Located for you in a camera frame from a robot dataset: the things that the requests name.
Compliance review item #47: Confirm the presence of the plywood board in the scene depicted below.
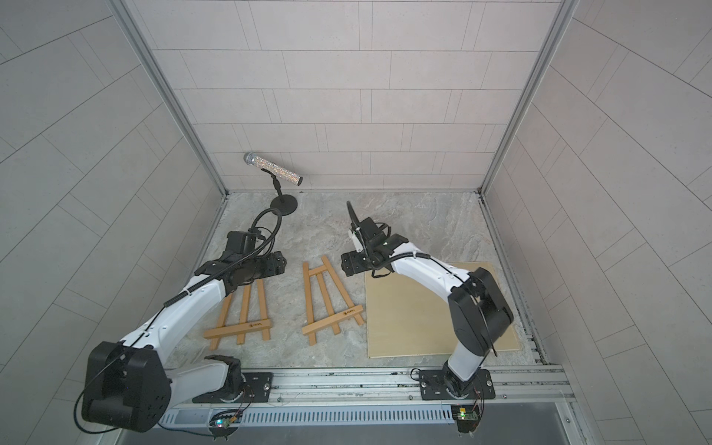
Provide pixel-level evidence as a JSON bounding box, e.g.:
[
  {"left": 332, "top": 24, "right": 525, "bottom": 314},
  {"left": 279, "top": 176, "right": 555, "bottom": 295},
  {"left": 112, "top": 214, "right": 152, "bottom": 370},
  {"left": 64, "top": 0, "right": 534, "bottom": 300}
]
[{"left": 363, "top": 260, "right": 523, "bottom": 360}]

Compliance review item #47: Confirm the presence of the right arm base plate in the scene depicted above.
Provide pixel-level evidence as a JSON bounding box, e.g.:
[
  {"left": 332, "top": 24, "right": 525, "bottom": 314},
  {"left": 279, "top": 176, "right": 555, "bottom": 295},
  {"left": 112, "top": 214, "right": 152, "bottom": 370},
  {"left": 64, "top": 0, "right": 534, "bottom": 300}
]
[{"left": 412, "top": 368, "right": 496, "bottom": 401}]

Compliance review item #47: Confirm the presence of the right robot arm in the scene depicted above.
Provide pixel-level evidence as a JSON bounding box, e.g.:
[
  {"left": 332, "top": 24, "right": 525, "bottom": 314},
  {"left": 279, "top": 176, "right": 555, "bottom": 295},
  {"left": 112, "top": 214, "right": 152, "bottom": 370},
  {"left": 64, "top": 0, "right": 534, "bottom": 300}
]
[{"left": 341, "top": 204, "right": 514, "bottom": 399}]

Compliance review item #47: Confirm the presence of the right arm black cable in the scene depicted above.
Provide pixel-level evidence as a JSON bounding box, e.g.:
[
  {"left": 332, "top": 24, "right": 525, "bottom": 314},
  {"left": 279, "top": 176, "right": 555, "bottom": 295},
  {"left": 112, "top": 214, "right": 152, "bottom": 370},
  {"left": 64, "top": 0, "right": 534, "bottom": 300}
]
[{"left": 346, "top": 200, "right": 499, "bottom": 357}]

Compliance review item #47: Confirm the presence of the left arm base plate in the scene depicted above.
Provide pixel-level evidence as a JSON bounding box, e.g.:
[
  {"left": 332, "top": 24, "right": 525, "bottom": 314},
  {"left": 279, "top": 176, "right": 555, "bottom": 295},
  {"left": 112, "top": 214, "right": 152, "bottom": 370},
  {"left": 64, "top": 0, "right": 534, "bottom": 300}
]
[{"left": 192, "top": 372, "right": 274, "bottom": 404}]

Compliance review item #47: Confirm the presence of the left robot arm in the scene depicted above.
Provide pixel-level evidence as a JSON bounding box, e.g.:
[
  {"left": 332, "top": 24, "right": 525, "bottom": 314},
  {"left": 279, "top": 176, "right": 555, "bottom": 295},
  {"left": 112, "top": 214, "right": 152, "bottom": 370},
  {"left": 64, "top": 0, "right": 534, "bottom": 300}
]
[{"left": 73, "top": 229, "right": 287, "bottom": 432}]

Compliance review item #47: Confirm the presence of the circuit board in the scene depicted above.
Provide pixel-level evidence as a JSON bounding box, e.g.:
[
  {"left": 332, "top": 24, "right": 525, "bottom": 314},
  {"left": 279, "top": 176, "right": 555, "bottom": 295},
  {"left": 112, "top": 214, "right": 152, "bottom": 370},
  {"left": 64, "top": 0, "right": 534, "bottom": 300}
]
[
  {"left": 451, "top": 404, "right": 482, "bottom": 434},
  {"left": 208, "top": 410, "right": 242, "bottom": 441}
]

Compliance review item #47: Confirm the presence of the glitter microphone on stand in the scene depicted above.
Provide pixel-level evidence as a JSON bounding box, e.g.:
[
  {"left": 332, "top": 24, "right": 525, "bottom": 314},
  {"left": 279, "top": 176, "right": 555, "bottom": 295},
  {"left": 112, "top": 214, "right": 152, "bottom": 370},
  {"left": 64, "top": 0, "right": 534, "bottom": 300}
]
[{"left": 244, "top": 152, "right": 303, "bottom": 216}]

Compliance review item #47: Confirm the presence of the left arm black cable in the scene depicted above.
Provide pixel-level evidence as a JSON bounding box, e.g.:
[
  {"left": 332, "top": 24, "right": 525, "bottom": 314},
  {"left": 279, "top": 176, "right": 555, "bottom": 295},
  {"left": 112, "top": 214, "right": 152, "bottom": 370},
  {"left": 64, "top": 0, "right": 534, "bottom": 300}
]
[{"left": 71, "top": 207, "right": 284, "bottom": 435}]

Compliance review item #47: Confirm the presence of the right circuit board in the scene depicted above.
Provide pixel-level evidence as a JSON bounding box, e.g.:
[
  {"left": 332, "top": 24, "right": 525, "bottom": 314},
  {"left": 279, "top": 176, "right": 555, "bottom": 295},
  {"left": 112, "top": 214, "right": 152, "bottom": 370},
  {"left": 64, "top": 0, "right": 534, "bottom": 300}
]
[{"left": 451, "top": 404, "right": 482, "bottom": 434}]

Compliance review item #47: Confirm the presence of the wooden easel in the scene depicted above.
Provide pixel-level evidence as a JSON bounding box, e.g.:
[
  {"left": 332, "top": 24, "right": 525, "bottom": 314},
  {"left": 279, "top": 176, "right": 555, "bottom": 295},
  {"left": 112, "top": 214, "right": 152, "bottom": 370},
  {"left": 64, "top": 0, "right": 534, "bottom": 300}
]
[
  {"left": 204, "top": 279, "right": 274, "bottom": 352},
  {"left": 302, "top": 256, "right": 365, "bottom": 346}
]

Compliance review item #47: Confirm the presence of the left circuit board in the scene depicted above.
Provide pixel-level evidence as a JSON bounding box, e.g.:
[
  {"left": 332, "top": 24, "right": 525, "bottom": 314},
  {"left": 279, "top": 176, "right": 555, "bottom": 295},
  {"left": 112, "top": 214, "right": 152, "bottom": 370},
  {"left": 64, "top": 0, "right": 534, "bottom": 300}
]
[{"left": 208, "top": 410, "right": 242, "bottom": 441}]

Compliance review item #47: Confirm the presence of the aluminium mounting rail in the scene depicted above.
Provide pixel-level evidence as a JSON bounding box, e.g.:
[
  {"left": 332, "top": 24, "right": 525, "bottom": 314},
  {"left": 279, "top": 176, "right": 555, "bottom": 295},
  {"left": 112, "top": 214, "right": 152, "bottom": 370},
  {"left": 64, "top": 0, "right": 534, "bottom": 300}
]
[{"left": 105, "top": 363, "right": 577, "bottom": 410}]

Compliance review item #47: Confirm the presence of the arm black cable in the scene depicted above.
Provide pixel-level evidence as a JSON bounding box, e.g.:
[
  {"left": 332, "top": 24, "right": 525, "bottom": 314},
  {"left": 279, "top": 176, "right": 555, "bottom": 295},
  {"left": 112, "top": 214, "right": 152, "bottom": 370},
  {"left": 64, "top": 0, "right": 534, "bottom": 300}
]
[
  {"left": 71, "top": 207, "right": 284, "bottom": 435},
  {"left": 346, "top": 200, "right": 499, "bottom": 357}
]

